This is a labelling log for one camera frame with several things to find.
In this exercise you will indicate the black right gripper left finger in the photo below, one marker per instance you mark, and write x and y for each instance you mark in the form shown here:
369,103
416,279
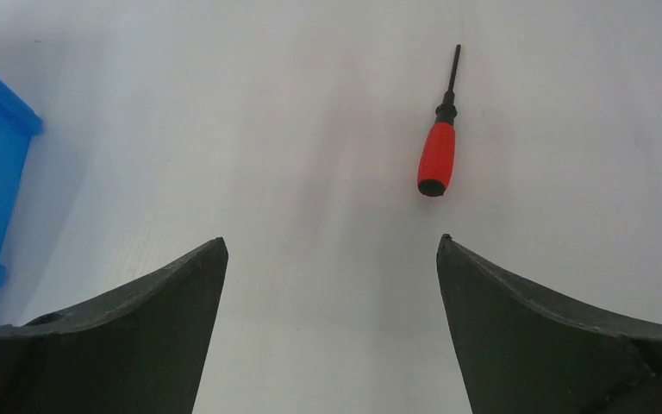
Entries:
139,348

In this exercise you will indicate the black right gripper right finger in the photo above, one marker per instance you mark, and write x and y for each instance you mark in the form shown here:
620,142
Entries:
525,348

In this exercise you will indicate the red handled screwdriver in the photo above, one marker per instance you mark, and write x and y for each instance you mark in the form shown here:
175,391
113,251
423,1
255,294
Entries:
436,163

